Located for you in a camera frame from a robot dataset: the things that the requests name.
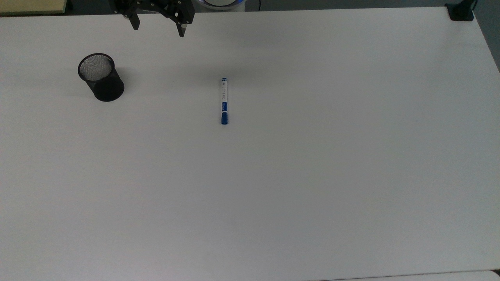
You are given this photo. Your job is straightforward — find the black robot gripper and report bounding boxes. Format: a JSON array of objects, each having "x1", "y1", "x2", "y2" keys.
[{"x1": 109, "y1": 0, "x2": 195, "y2": 38}]

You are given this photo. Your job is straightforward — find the blue and white marker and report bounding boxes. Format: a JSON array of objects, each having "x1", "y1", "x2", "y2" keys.
[{"x1": 220, "y1": 77, "x2": 229, "y2": 125}]

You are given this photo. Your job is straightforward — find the black mesh pen cup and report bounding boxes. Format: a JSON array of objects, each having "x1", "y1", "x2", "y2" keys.
[{"x1": 77, "y1": 53, "x2": 125, "y2": 102}]

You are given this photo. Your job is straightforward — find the beige board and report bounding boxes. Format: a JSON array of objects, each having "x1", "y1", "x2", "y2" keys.
[{"x1": 0, "y1": 0, "x2": 68, "y2": 15}]

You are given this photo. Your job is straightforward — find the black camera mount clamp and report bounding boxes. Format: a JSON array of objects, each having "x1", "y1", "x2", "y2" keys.
[{"x1": 446, "y1": 0, "x2": 476, "y2": 21}]

